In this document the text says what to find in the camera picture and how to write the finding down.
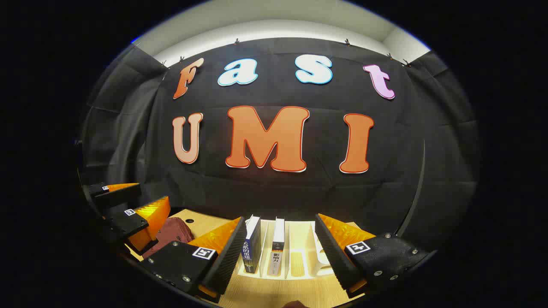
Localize maroon schoolbag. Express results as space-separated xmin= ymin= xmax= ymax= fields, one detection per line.
xmin=141 ymin=217 xmax=194 ymax=259

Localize white bookshelf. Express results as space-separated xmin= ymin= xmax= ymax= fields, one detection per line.
xmin=238 ymin=218 xmax=343 ymax=281

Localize blue cover book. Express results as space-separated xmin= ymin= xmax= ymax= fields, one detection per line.
xmin=243 ymin=215 xmax=262 ymax=274

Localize white portrait cover book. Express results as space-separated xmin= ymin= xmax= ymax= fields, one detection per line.
xmin=266 ymin=217 xmax=286 ymax=277

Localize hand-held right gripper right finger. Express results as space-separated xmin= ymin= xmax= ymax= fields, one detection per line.
xmin=315 ymin=213 xmax=437 ymax=299

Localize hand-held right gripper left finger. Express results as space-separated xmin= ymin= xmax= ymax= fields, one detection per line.
xmin=139 ymin=216 xmax=248 ymax=304

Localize black backdrop cloth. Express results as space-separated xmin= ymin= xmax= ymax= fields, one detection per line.
xmin=79 ymin=38 xmax=478 ymax=253

